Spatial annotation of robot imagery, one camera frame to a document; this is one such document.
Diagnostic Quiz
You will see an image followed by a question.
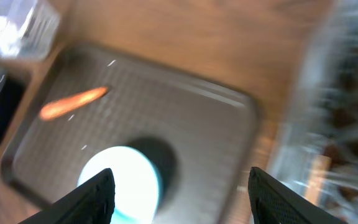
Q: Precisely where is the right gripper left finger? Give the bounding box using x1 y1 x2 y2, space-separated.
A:
20 168 115 224

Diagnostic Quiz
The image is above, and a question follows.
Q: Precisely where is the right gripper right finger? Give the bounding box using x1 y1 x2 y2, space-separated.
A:
248 167 345 224

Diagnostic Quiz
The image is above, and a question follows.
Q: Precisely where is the light blue rice bowl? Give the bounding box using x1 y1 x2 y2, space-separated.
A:
77 146 163 224

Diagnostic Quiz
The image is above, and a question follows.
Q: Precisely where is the orange carrot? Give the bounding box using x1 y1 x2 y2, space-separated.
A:
39 86 109 121

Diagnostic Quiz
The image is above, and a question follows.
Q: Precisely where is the grey dishwasher rack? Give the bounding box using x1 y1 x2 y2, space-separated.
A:
267 0 358 223

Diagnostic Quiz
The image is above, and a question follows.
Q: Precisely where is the clear plastic waste bin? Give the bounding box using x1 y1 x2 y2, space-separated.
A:
0 0 60 60

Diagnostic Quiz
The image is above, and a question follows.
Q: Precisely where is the brown serving tray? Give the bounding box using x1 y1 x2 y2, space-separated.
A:
1 44 259 223

